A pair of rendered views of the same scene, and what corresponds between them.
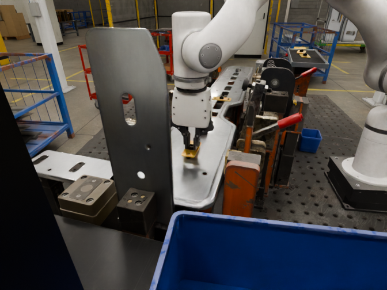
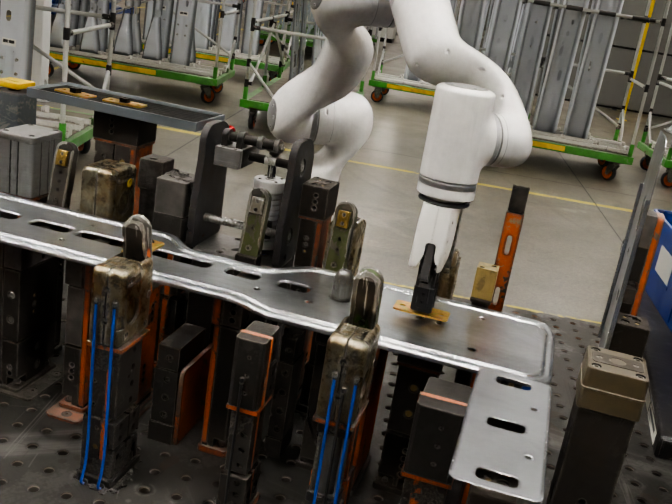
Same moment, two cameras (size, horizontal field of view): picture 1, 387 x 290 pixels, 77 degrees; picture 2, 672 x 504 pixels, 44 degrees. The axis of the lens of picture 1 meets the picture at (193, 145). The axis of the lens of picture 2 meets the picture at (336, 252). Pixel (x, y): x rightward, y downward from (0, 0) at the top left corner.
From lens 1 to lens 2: 1.42 m
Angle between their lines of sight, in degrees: 84
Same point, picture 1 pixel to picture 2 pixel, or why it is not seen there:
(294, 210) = not seen: hidden behind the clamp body
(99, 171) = (510, 400)
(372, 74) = (307, 121)
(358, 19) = (355, 54)
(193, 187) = (519, 330)
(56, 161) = (495, 453)
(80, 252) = not seen: outside the picture
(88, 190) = (621, 360)
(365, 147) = not seen: hidden behind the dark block
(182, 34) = (492, 121)
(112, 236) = (658, 366)
